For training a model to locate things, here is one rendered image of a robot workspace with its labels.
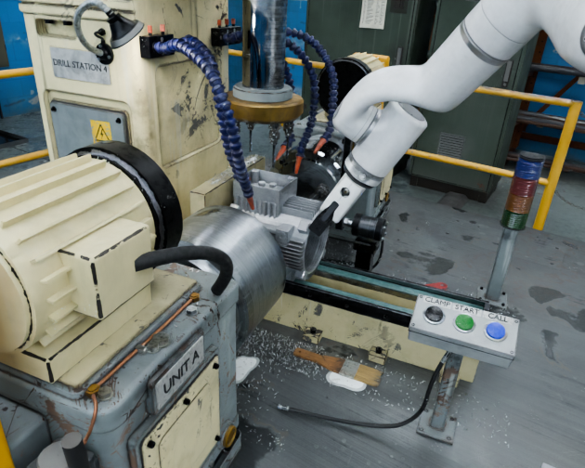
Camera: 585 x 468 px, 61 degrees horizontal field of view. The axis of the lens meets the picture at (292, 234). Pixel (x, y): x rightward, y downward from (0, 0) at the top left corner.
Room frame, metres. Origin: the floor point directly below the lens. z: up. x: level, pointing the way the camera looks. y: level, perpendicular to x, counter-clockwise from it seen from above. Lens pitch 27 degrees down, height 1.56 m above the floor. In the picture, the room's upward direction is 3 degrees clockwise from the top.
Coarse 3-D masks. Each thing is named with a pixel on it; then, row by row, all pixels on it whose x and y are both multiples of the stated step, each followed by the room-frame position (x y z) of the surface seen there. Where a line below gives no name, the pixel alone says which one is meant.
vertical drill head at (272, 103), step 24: (264, 0) 1.05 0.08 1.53; (264, 24) 1.05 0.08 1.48; (264, 48) 1.05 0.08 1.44; (264, 72) 1.05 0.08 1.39; (240, 96) 1.04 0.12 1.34; (264, 96) 1.03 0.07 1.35; (288, 96) 1.06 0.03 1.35; (240, 120) 1.02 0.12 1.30; (264, 120) 1.00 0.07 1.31; (288, 120) 1.03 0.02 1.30; (288, 144) 1.11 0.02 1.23
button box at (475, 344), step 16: (416, 304) 0.72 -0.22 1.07; (432, 304) 0.71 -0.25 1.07; (448, 304) 0.71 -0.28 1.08; (416, 320) 0.69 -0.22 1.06; (448, 320) 0.68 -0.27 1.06; (480, 320) 0.68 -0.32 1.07; (496, 320) 0.68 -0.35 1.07; (512, 320) 0.67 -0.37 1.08; (416, 336) 0.68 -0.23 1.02; (432, 336) 0.67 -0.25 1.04; (448, 336) 0.66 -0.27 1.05; (464, 336) 0.65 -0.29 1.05; (480, 336) 0.65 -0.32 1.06; (512, 336) 0.65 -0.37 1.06; (464, 352) 0.66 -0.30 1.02; (480, 352) 0.64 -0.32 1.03; (496, 352) 0.63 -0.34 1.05; (512, 352) 0.62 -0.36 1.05
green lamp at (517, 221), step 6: (504, 210) 1.16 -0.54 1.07; (504, 216) 1.15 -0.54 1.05; (510, 216) 1.14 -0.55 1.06; (516, 216) 1.13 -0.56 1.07; (522, 216) 1.13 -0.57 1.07; (504, 222) 1.15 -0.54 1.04; (510, 222) 1.14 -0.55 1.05; (516, 222) 1.13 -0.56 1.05; (522, 222) 1.13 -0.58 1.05; (516, 228) 1.13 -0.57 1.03
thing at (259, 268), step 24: (192, 216) 0.84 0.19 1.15; (216, 216) 0.83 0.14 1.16; (240, 216) 0.84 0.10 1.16; (192, 240) 0.73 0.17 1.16; (216, 240) 0.74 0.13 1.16; (240, 240) 0.77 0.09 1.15; (264, 240) 0.81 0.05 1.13; (192, 264) 0.68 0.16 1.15; (216, 264) 0.70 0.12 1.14; (240, 264) 0.72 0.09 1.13; (264, 264) 0.77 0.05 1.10; (240, 288) 0.69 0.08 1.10; (264, 288) 0.74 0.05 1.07; (240, 312) 0.68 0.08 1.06; (264, 312) 0.74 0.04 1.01; (240, 336) 0.68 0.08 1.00
